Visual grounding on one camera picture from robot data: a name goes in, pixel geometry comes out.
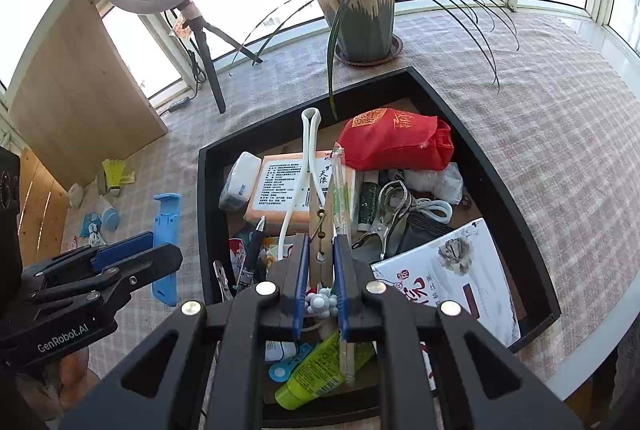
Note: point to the red cloth bag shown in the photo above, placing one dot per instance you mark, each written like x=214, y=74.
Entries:
x=395, y=140

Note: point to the red white snack packet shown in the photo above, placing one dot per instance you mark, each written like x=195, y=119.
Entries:
x=237, y=252

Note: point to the white tissue pack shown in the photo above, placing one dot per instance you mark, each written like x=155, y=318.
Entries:
x=240, y=182

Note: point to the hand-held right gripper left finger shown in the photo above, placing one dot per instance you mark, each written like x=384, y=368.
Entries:
x=301, y=280

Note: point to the brown plant saucer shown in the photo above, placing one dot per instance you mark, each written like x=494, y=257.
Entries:
x=395, y=52

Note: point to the blue phone stand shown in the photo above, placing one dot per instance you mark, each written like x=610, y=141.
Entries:
x=167, y=230

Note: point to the white plug adapter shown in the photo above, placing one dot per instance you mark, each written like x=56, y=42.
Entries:
x=76, y=196

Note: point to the black pen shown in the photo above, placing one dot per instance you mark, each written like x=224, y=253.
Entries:
x=252, y=250

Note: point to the white printed booklet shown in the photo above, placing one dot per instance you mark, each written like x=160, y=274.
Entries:
x=465, y=275

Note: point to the black tripod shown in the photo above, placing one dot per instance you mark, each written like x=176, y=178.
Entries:
x=207, y=55

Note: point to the black wallet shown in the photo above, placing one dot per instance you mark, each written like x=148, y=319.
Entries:
x=425, y=230

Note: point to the blue card packet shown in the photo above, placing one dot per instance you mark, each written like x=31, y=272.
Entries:
x=91, y=225

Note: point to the small metal clip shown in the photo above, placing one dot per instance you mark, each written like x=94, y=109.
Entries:
x=222, y=280

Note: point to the round blue tag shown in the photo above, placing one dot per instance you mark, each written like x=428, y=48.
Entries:
x=280, y=371

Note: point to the white tube blue cap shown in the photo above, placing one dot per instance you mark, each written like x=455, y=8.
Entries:
x=107, y=215

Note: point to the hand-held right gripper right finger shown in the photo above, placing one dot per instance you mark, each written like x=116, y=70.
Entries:
x=340, y=285

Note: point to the yellow shuttlecock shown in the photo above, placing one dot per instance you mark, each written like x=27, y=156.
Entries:
x=115, y=172

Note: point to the small green black tube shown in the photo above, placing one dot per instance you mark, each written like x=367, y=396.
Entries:
x=367, y=205

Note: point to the orange white box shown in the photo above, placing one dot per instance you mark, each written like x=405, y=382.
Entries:
x=280, y=190

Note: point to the person's left hand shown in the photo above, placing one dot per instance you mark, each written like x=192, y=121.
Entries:
x=70, y=375

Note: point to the clear toothbrush tube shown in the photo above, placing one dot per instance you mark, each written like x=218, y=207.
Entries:
x=340, y=190

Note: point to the white plastic bag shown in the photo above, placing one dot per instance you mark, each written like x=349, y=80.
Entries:
x=445, y=182

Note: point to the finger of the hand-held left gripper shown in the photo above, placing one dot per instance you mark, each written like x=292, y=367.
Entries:
x=122, y=247
x=145, y=267

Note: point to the potted plant grey pot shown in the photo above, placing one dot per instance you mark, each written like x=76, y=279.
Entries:
x=357, y=25

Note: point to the black tray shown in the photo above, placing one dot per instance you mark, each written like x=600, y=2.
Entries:
x=210, y=210

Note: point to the wooden clothespin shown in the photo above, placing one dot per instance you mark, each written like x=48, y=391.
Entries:
x=320, y=255

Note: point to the large wooden board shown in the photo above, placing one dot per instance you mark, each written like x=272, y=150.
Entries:
x=75, y=100

